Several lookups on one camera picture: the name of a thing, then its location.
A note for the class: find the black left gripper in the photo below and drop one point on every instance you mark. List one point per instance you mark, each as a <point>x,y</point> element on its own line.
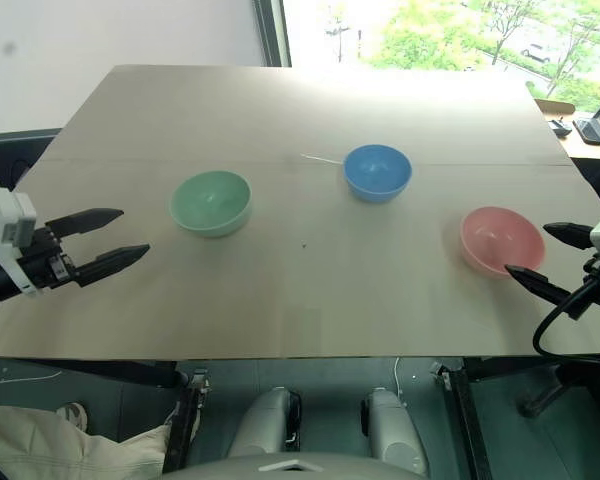
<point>47,260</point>

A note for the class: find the red bowl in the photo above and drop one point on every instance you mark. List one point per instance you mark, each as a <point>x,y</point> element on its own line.
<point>500,240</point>

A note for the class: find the wooden side desk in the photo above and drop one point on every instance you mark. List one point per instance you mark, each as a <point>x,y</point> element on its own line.
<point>582,147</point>

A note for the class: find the green bowl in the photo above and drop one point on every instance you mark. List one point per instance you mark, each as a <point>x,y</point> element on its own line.
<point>210,202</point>

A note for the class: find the dark cabinet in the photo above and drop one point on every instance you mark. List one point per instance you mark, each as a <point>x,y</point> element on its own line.
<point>10,155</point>

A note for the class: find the black stand base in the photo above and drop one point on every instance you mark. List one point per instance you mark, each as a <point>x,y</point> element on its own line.
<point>555,390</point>

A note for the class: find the small black device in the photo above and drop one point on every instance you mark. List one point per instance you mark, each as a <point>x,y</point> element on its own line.
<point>560,127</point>

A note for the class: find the black table crossbar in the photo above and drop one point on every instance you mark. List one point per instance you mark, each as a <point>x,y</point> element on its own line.
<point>80,370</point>

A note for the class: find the brown cardboard box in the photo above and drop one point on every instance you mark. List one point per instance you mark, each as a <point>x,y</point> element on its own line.
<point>555,105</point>

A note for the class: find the white shoe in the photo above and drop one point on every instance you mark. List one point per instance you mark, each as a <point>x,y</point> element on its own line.
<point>72,415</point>

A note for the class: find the black table leg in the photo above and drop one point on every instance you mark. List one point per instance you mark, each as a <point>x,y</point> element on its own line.
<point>185,425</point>
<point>465,415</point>

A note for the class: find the blue bowl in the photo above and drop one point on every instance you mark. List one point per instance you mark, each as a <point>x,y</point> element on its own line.
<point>377,172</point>

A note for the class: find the white parked car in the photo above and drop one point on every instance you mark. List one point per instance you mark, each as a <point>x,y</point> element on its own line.
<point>536,52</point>

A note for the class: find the beige trousers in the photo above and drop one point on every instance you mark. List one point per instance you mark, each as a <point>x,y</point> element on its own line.
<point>55,447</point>

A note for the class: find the silver right robot leg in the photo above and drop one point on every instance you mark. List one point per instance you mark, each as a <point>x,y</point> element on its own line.
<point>395,430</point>

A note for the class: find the silver robot leg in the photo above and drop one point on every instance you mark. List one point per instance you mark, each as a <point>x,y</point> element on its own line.
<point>265,422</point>
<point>395,430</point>

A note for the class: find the thin white stick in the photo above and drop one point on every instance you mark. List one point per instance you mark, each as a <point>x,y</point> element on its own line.
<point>322,159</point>

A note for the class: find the silver left robot leg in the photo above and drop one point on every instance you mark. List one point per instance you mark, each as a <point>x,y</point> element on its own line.
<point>265,422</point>

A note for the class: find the silver robot torso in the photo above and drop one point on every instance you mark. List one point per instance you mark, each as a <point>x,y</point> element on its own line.
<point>295,467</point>

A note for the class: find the dark window frame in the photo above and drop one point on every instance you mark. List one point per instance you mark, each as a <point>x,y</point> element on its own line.
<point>272,32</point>

